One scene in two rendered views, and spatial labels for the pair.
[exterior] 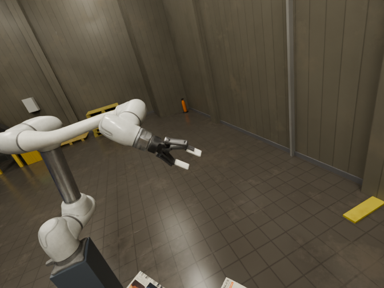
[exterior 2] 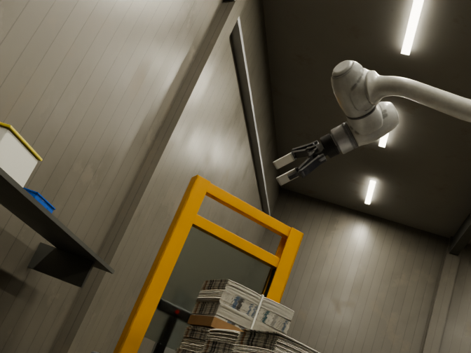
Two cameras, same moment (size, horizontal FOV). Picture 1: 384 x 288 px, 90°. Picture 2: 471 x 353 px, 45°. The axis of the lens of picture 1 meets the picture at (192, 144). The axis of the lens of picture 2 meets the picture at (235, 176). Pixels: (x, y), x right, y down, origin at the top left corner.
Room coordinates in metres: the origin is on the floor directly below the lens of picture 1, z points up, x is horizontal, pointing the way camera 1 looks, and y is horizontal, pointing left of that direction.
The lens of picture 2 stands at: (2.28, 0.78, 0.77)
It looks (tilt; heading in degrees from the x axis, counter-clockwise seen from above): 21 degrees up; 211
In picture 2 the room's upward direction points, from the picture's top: 23 degrees clockwise
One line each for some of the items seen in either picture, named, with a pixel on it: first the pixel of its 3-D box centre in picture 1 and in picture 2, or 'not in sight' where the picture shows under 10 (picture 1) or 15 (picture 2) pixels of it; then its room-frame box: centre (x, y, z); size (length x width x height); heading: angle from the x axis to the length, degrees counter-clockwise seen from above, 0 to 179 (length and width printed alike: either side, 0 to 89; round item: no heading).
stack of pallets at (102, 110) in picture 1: (107, 119); not in sight; (7.79, 3.05, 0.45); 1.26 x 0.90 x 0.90; 105
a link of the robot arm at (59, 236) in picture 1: (58, 235); not in sight; (0.90, 0.91, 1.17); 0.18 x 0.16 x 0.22; 167
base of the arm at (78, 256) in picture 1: (65, 254); not in sight; (0.89, 0.93, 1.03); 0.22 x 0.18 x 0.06; 105
